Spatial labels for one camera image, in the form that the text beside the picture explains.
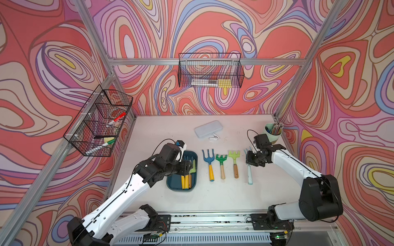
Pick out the lime rake wooden handle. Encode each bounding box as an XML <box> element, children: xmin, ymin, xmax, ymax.
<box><xmin>228</xmin><ymin>151</ymin><xmax>240</xmax><ymax>179</ymax></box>

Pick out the light blue rake pale handle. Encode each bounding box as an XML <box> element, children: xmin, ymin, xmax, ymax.
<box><xmin>244</xmin><ymin>147</ymin><xmax>253</xmax><ymax>185</ymax></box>

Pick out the green rake wooden handle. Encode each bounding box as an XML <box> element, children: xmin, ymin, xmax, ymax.
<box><xmin>215</xmin><ymin>154</ymin><xmax>227</xmax><ymax>179</ymax></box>

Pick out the blue rake yellow handle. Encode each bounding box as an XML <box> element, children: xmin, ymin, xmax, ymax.
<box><xmin>202</xmin><ymin>149</ymin><xmax>215</xmax><ymax>182</ymax></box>

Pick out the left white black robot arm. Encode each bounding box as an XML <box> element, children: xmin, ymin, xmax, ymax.
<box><xmin>67</xmin><ymin>140</ymin><xmax>192</xmax><ymax>246</ymax></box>

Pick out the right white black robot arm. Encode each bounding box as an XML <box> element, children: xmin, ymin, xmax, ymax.
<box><xmin>246</xmin><ymin>134</ymin><xmax>343</xmax><ymax>223</ymax></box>

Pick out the teal storage box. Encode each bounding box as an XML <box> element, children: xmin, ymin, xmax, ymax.
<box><xmin>166</xmin><ymin>151</ymin><xmax>198</xmax><ymax>192</ymax></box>

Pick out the green pencil cup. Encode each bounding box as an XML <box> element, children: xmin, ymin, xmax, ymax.
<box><xmin>264</xmin><ymin>123</ymin><xmax>283</xmax><ymax>144</ymax></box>

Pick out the coloured pencils bunch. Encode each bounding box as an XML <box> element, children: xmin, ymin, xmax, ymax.
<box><xmin>270</xmin><ymin>123</ymin><xmax>284</xmax><ymax>135</ymax></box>

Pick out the white pencil case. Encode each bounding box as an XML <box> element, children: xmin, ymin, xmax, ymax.
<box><xmin>194</xmin><ymin>121</ymin><xmax>223</xmax><ymax>138</ymax></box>

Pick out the red marker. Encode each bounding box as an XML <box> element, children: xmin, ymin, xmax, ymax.
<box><xmin>108</xmin><ymin>112</ymin><xmax>126</xmax><ymax>125</ymax></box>

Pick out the yellow eraser in basket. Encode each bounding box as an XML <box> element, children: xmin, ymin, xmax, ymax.
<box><xmin>218</xmin><ymin>79</ymin><xmax>233</xmax><ymax>88</ymax></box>

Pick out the yellow handled tool in box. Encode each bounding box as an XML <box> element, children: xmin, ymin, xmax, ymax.
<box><xmin>181</xmin><ymin>175</ymin><xmax>189</xmax><ymax>190</ymax></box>

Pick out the wooden handled tool in box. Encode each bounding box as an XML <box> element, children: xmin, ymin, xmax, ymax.
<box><xmin>188</xmin><ymin>159</ymin><xmax>197</xmax><ymax>189</ymax></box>

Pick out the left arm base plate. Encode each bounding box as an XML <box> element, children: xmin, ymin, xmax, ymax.
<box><xmin>137</xmin><ymin>204</ymin><xmax>171</xmax><ymax>232</ymax></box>

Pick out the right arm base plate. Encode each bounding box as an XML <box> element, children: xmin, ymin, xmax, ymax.
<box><xmin>250</xmin><ymin>205</ymin><xmax>294</xmax><ymax>231</ymax></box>

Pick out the black wire basket left wall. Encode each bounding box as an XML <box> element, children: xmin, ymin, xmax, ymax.
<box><xmin>63</xmin><ymin>85</ymin><xmax>133</xmax><ymax>157</ymax></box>

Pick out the black wire basket wall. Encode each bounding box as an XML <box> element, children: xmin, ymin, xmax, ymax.
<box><xmin>63</xmin><ymin>85</ymin><xmax>133</xmax><ymax>157</ymax></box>
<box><xmin>178</xmin><ymin>52</ymin><xmax>245</xmax><ymax>88</ymax></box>

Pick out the black wire basket back wall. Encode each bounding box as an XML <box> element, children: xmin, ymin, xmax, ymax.
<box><xmin>178</xmin><ymin>52</ymin><xmax>245</xmax><ymax>88</ymax></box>

